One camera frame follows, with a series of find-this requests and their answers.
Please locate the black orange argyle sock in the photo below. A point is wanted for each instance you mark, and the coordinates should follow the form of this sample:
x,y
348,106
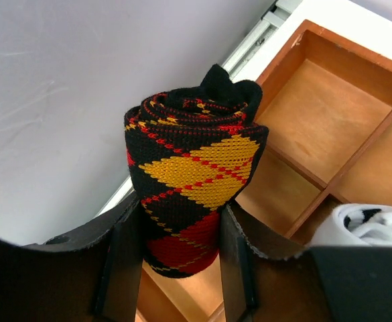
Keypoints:
x,y
189,154

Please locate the white sock with black stripes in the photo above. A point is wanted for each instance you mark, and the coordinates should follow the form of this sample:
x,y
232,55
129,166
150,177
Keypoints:
x,y
355,225

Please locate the orange compartment tray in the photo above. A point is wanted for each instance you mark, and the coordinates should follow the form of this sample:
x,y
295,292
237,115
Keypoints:
x,y
327,103

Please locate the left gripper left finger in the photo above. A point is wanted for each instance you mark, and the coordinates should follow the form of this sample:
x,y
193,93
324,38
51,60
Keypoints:
x,y
91,273

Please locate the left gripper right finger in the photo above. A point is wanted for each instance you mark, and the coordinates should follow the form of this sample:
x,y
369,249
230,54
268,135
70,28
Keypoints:
x,y
267,277

